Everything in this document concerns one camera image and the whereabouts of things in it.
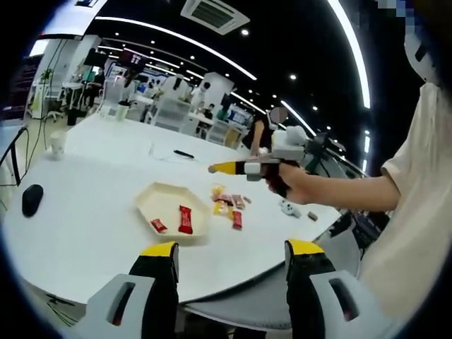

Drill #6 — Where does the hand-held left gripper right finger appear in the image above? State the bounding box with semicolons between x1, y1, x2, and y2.
284;239;395;339

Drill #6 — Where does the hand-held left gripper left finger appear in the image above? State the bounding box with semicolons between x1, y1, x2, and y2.
76;241;180;339

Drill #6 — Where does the pile of snack packets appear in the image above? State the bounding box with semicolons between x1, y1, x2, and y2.
210;182;244;217

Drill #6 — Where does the cream hexagonal container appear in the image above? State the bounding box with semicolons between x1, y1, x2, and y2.
136;182;212;243

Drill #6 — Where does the person's right hand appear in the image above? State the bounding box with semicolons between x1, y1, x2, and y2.
263;162;319;207

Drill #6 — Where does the white mesh office chair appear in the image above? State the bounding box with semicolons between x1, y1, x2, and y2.
206;119;233;145
153;97;194;134

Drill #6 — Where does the white game controller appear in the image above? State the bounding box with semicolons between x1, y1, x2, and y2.
279;199;302;219

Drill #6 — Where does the long curved ceiling light strip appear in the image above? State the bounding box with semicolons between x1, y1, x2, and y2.
326;0;371;109
95;16;258;81

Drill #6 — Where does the white cup with black lid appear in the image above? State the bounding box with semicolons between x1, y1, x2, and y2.
115;100;131;121

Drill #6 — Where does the operator in beige shirt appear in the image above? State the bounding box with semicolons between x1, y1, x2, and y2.
359;83;452;319

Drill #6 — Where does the background display screen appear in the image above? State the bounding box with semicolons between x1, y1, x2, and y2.
121;48;146;69

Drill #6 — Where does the black computer mouse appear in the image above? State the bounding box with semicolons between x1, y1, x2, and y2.
21;183;44;218

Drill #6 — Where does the ceiling air conditioner vent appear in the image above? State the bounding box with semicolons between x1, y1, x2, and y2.
179;0;251;36

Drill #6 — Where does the white worn device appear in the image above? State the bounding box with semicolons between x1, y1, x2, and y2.
403;32;443;85

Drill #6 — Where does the white paper cup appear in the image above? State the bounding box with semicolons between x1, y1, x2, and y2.
49;131;69;157

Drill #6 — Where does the white laptop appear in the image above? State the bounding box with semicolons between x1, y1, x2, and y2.
6;56;38;112

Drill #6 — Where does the large wall clock screen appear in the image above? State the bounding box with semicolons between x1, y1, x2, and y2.
38;0;109;39

